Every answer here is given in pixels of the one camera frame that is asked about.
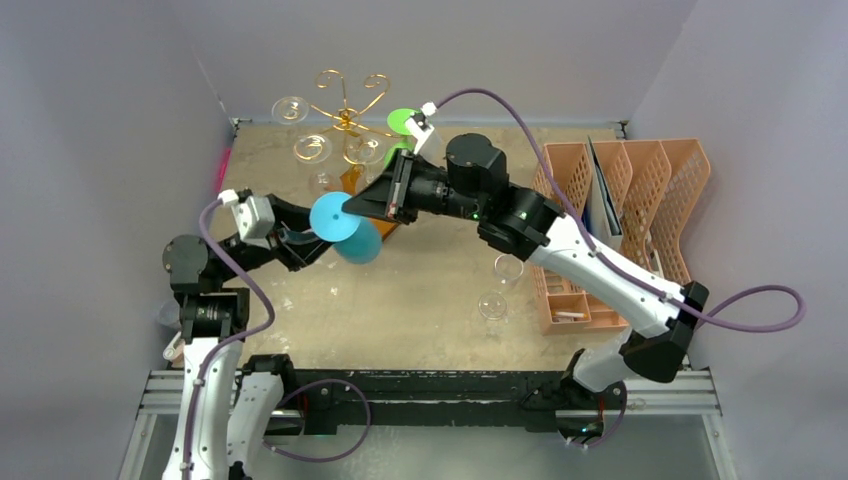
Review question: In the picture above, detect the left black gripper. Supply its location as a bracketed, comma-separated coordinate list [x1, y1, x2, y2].
[218, 193, 345, 283]

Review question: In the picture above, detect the clear wine glass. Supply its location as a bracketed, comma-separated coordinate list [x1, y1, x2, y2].
[293, 134, 341, 199]
[477, 254, 525, 322]
[345, 134, 388, 193]
[271, 96, 311, 125]

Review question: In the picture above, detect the blue plastic goblet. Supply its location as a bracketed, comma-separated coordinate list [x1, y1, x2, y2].
[309, 191, 382, 265]

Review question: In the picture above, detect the green plastic goblet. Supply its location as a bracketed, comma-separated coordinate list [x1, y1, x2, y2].
[383, 108, 420, 168]

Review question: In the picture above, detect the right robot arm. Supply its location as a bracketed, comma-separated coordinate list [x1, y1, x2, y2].
[342, 133, 708, 407]

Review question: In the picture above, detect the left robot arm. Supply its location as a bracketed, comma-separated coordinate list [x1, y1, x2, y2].
[161, 190, 330, 479]

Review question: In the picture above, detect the small clear jar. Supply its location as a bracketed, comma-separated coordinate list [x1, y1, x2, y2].
[156, 299, 181, 331]

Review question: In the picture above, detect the pink white small device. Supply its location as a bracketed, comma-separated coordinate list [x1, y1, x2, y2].
[162, 331, 185, 363]

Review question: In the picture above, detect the orange plastic file organizer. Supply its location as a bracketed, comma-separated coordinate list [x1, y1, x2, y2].
[532, 138, 711, 335]

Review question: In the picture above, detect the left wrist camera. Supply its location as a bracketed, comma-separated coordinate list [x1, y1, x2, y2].
[217, 189, 275, 245]

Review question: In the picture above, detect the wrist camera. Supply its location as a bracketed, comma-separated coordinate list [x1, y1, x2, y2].
[404, 102, 442, 161]
[217, 189, 275, 245]

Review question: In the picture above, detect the gold wire wine glass rack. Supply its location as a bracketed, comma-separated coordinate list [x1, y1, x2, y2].
[294, 69, 413, 244]

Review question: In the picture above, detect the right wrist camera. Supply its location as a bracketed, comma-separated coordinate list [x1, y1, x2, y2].
[404, 102, 442, 161]

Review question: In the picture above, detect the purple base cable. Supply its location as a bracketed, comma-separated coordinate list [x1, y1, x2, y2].
[264, 377, 372, 463]

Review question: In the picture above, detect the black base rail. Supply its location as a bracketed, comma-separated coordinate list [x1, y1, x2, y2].
[135, 368, 723, 439]

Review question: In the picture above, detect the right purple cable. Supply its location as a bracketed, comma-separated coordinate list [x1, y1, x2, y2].
[435, 87, 808, 334]

